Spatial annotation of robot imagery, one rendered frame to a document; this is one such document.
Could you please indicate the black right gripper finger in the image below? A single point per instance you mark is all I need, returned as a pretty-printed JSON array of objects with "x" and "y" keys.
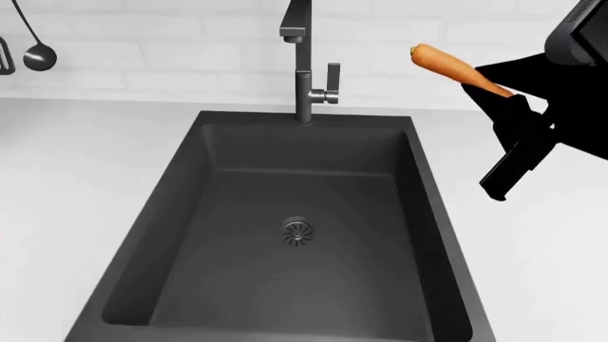
[
  {"x": 518, "y": 164},
  {"x": 503, "y": 108}
]

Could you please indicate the black slotted spatula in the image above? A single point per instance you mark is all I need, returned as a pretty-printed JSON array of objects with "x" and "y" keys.
[{"x": 5, "y": 58}]

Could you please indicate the round metal sink drain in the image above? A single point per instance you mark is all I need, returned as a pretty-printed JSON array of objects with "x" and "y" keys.
[{"x": 297, "y": 231}]

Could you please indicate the black ladle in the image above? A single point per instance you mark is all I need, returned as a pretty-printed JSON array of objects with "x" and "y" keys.
[{"x": 40, "y": 57}]

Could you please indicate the orange carrot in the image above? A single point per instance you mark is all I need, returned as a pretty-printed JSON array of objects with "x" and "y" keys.
[{"x": 446, "y": 66}]

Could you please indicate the grey metal faucet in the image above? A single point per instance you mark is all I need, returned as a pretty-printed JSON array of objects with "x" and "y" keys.
[{"x": 303, "y": 89}]

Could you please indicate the dark grey kitchen sink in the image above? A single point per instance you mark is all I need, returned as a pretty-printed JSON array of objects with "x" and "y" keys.
[{"x": 199, "y": 249}]

